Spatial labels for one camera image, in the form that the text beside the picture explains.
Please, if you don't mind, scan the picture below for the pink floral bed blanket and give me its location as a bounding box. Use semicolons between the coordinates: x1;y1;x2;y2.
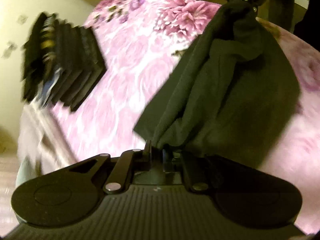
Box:
50;0;320;233

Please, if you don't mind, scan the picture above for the stack of folded dark clothes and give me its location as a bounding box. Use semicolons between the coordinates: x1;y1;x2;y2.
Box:
21;11;107;113

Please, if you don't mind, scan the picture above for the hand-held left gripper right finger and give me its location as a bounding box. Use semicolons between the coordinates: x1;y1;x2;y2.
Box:
162;149;253;193

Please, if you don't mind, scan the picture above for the person's dark clothing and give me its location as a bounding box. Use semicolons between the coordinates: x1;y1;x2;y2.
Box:
293;0;320;46

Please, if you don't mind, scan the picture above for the black long-sleeve shirt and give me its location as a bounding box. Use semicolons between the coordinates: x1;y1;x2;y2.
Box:
133;0;302;171

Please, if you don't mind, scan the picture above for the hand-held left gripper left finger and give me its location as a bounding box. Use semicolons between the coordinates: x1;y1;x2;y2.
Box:
69;139;153;195

